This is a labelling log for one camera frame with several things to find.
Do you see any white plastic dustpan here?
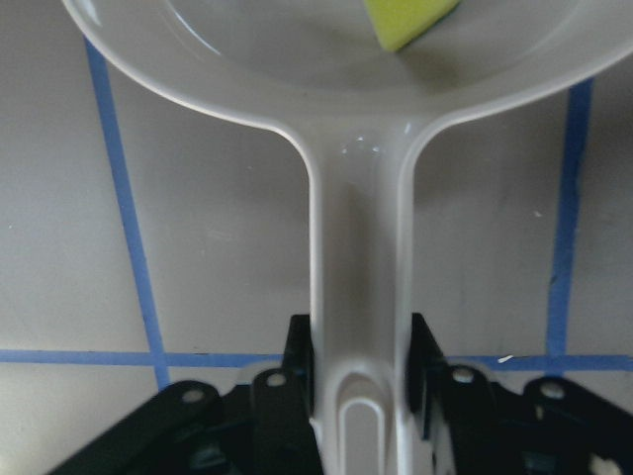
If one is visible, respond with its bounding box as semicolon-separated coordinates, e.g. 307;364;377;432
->
65;1;632;474

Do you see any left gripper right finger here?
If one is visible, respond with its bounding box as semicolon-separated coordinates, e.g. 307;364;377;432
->
407;314;632;474

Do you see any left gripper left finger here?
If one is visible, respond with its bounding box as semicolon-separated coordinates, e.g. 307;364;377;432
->
52;315;323;474

